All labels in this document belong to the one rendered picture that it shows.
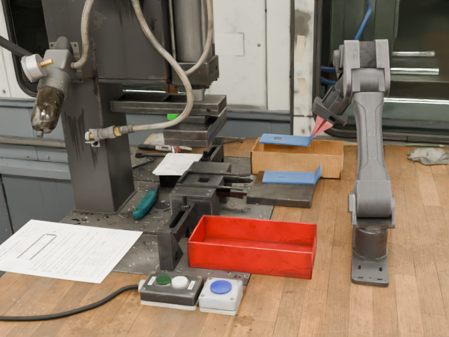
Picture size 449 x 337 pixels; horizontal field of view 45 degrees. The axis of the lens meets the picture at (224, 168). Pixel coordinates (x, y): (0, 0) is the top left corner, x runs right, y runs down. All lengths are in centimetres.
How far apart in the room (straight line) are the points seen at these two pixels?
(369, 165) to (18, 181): 167
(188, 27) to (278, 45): 68
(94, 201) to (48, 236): 14
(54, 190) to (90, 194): 98
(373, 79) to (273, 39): 68
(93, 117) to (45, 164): 104
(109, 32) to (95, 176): 35
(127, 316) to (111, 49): 57
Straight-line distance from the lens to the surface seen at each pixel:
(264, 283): 108
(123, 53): 122
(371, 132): 115
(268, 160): 151
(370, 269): 112
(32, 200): 245
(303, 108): 181
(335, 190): 145
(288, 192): 139
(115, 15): 121
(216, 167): 138
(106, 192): 136
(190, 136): 117
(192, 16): 118
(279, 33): 181
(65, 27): 127
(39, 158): 234
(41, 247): 129
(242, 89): 189
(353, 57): 121
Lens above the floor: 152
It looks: 23 degrees down
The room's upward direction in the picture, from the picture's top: 3 degrees counter-clockwise
